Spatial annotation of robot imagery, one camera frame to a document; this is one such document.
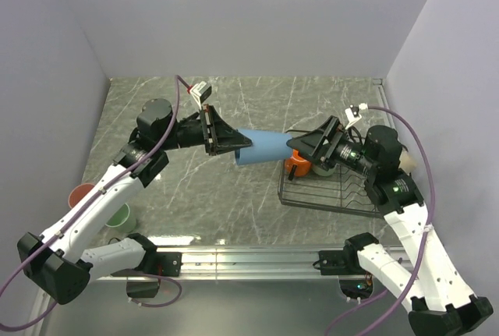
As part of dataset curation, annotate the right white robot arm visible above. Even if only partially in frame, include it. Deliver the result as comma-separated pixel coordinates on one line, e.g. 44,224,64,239
287,116,494,335

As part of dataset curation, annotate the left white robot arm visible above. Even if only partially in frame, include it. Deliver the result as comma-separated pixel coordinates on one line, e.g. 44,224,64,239
17,98,252,305

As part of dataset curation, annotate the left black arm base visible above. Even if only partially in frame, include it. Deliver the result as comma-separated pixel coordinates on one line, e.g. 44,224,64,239
108,233,182,308

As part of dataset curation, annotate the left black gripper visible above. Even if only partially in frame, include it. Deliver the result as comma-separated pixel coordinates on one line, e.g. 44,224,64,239
159,104,253,156

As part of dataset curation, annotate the blue plastic cup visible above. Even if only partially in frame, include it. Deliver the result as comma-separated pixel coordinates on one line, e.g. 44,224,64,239
235,129,293,165

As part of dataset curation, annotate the aluminium mounting rail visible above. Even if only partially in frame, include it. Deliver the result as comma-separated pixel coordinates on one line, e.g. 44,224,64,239
93,248,455,281

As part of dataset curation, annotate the black wire dish rack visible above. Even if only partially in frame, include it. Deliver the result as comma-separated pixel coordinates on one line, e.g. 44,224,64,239
278,160,382,219

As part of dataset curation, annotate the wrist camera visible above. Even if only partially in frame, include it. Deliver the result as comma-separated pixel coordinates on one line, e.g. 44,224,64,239
189,81,212,109
345,103,369,129

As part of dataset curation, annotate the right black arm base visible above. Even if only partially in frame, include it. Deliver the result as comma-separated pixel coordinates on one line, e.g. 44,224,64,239
313,250,373,301

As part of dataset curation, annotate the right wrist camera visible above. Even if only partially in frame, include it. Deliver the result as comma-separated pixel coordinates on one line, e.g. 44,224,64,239
345,103,369,129

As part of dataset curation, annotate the beige plastic cup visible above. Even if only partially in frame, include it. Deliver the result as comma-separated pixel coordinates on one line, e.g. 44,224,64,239
398,151,417,175

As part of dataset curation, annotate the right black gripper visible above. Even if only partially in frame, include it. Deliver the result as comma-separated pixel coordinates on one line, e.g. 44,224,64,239
286,115,377,178

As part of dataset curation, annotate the light green plastic cup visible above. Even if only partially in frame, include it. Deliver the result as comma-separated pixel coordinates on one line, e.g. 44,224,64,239
105,203,136,233

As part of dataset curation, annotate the salmon plastic cup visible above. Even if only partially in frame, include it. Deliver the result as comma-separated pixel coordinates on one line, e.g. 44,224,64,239
68,183,94,208

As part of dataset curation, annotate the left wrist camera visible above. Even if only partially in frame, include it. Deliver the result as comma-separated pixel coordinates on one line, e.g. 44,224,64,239
189,81,212,109

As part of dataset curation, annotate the orange mug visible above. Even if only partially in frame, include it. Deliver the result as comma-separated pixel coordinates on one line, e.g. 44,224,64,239
285,150,312,181

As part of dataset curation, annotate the pale green plastic cup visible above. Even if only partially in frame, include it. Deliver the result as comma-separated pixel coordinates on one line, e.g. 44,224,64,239
311,164,334,177

